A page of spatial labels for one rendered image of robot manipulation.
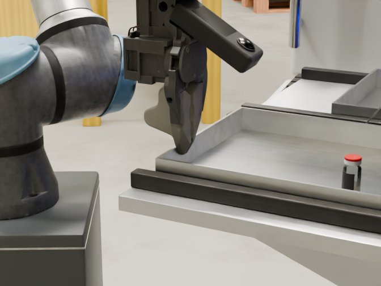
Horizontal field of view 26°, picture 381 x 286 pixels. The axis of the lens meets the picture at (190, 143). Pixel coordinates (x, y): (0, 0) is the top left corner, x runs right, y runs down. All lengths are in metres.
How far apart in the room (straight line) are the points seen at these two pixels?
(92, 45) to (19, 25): 3.96
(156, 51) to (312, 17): 0.91
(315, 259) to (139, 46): 0.33
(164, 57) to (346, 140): 0.32
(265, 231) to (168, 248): 1.99
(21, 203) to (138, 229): 1.90
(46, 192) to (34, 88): 0.15
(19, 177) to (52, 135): 3.00
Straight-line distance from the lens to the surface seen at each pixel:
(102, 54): 1.21
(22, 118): 1.15
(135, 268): 2.77
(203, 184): 0.96
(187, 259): 2.83
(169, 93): 0.99
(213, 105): 4.27
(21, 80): 1.14
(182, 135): 1.03
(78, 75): 1.18
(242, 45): 0.98
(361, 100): 1.41
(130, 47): 1.02
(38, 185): 1.18
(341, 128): 1.18
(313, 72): 1.55
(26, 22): 5.15
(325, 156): 1.13
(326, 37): 1.87
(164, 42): 0.99
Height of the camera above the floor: 1.25
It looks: 18 degrees down
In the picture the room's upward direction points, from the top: straight up
